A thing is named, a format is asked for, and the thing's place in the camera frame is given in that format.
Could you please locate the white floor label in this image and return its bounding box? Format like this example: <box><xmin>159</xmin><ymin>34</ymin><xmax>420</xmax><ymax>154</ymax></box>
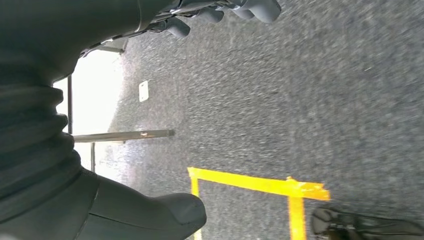
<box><xmin>138</xmin><ymin>80</ymin><xmax>150</xmax><ymax>103</ymax></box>

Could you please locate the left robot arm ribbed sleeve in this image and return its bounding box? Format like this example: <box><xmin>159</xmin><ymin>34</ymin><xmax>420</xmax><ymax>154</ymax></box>
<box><xmin>0</xmin><ymin>84</ymin><xmax>83</xmax><ymax>223</ymax></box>

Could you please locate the yellow floor tape square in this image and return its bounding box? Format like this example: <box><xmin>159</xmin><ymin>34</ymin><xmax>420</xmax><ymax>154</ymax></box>
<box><xmin>187</xmin><ymin>166</ymin><xmax>331</xmax><ymax>240</ymax></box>

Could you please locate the steel frame table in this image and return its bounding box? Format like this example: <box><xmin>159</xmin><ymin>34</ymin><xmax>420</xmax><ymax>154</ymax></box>
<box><xmin>66</xmin><ymin>37</ymin><xmax>176</xmax><ymax>174</ymax></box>

